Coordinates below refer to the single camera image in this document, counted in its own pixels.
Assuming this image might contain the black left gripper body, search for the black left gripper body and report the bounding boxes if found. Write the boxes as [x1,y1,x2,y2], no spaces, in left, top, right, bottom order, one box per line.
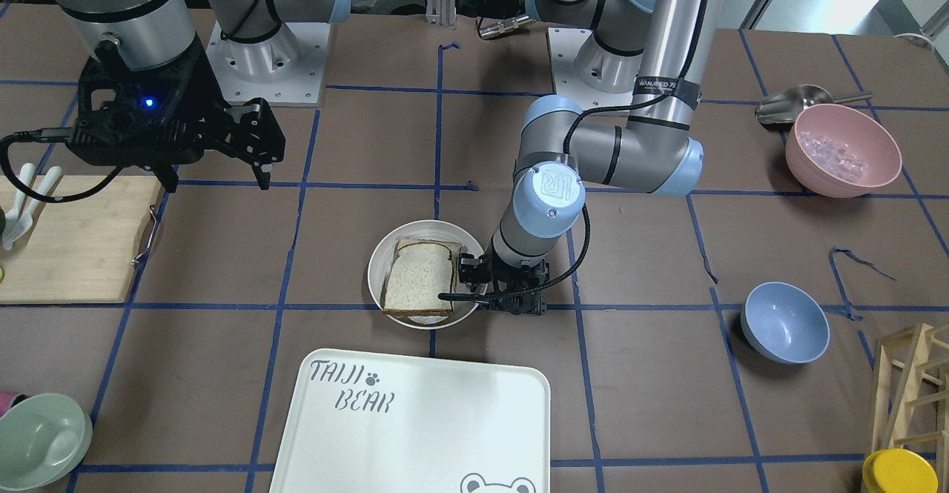
[477,253,550,314]

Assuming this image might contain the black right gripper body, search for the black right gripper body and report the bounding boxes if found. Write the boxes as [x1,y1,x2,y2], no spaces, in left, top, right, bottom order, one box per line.
[73,35,246,168]

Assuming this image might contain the white bread slice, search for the white bread slice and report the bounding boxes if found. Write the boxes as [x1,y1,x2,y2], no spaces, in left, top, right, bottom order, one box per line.
[382,245,457,316]

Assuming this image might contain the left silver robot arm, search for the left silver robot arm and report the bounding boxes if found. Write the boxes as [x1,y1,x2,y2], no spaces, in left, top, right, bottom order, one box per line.
[438,0,723,315]

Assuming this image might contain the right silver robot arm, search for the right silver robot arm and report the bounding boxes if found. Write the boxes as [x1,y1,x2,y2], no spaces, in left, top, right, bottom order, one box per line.
[2,0,351,202]

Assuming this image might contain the bread slice on plate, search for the bread slice on plate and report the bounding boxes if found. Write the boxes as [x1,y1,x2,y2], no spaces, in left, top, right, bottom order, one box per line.
[393,236,464,325]

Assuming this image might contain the white plastic fork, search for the white plastic fork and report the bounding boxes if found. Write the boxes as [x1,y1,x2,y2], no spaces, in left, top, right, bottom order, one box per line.
[2,163,37,251]

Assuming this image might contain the wooden cutting board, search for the wooden cutting board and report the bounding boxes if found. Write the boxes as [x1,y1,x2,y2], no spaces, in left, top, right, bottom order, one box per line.
[1,175,162,305]

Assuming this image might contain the white plastic knife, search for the white plastic knife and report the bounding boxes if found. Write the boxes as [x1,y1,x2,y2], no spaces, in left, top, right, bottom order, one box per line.
[16,166,62,237]

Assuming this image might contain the cream bear tray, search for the cream bear tray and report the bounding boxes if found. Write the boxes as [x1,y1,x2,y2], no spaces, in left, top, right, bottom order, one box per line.
[270,348,550,492]

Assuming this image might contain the blue bowl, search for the blue bowl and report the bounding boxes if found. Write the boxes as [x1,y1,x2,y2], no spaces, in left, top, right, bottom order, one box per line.
[740,282,830,365]

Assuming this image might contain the green bowl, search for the green bowl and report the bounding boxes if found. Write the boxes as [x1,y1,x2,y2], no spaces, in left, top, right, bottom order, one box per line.
[1,393,93,491]

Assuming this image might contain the metal scoop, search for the metal scoop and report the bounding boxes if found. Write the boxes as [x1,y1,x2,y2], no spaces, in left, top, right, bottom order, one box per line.
[755,85,873,126]

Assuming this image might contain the pink bowl with ice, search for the pink bowl with ice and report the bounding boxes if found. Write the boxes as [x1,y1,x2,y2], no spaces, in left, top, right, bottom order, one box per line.
[785,104,902,198]

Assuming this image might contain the wooden dish rack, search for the wooden dish rack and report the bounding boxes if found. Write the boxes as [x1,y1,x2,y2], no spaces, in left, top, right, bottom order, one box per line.
[869,323,947,460]

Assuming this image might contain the yellow mug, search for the yellow mug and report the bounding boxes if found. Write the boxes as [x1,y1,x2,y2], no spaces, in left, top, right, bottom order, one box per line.
[861,448,939,492]

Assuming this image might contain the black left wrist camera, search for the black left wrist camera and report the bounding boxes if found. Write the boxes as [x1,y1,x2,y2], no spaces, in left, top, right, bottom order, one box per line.
[508,277,548,317]

